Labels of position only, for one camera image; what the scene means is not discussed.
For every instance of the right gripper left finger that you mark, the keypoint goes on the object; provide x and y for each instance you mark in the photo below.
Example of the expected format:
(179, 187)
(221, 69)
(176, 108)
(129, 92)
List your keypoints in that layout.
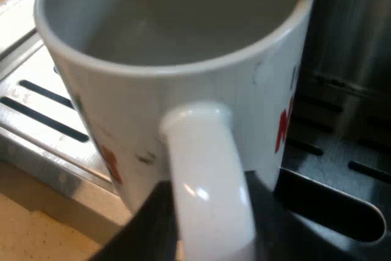
(149, 227)

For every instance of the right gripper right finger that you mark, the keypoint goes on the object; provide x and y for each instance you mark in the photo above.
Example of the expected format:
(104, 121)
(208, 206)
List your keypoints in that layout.
(275, 227)

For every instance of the white mug with red and black print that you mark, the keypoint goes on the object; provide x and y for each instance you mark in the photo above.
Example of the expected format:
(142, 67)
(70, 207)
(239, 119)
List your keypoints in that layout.
(171, 90)

